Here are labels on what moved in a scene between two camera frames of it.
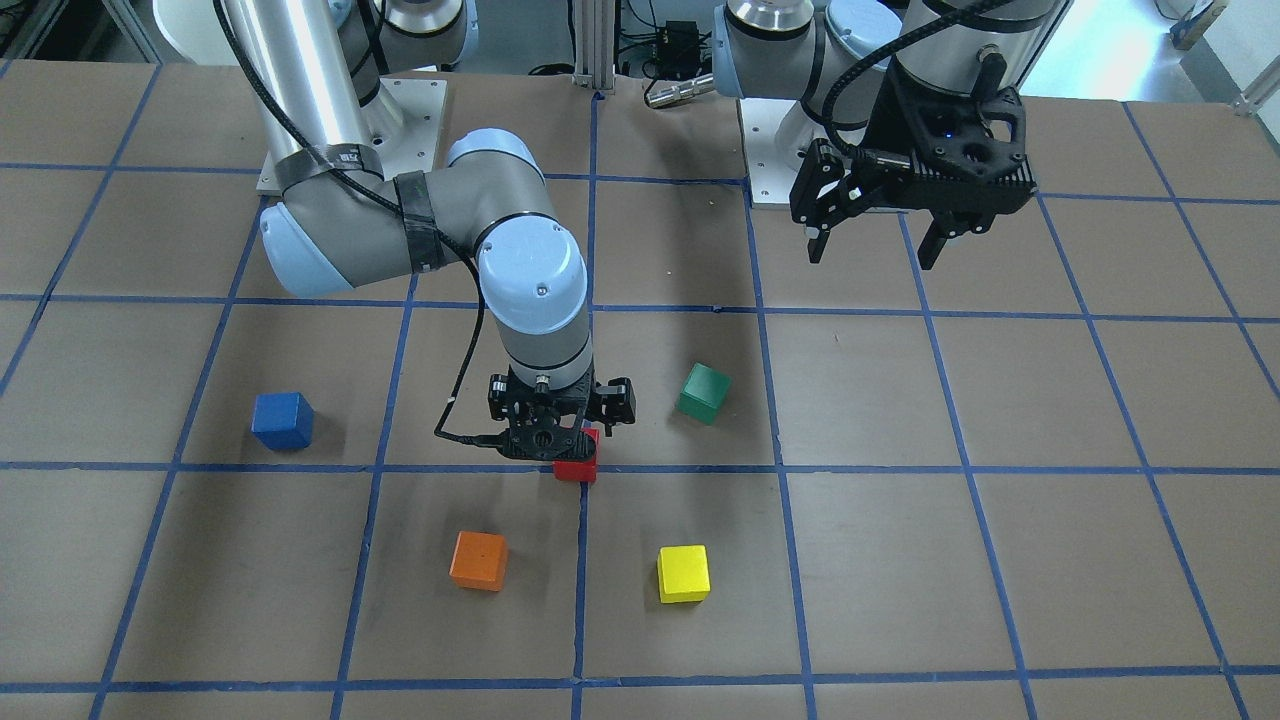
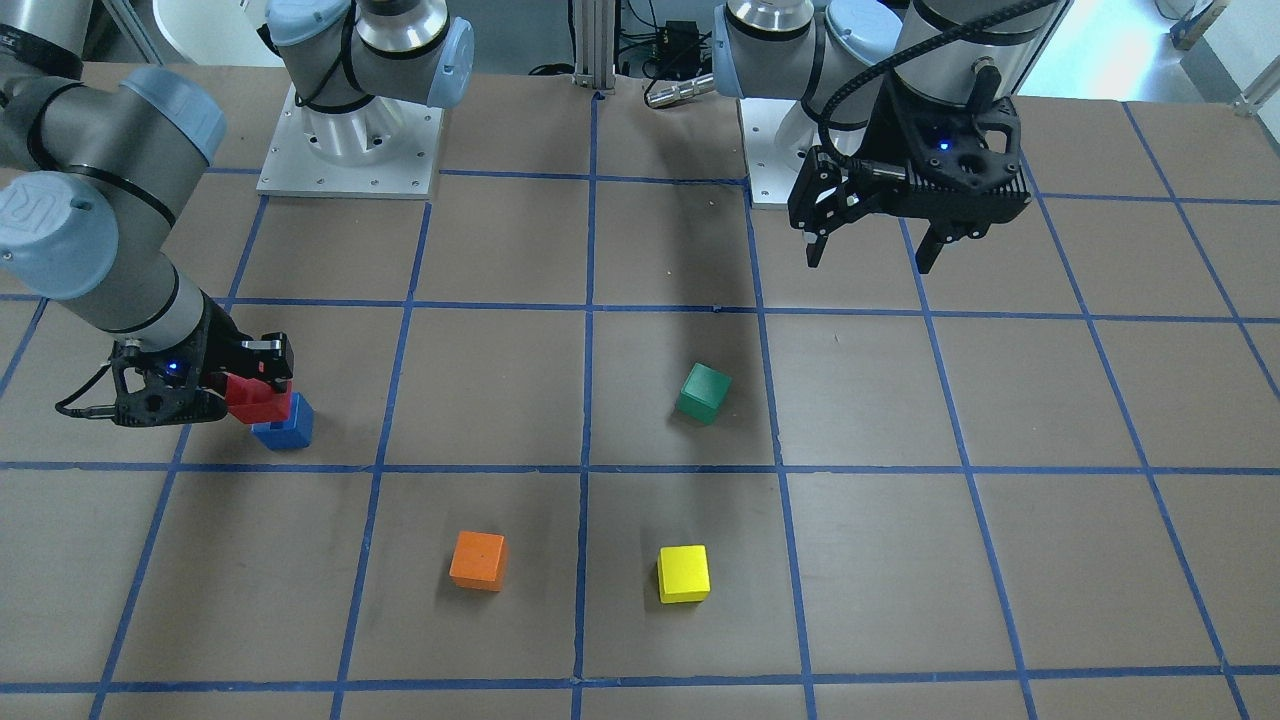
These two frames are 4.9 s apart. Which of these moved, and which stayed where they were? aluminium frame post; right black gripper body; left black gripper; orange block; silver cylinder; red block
Moved: right black gripper body; red block
Stayed: aluminium frame post; orange block; silver cylinder; left black gripper
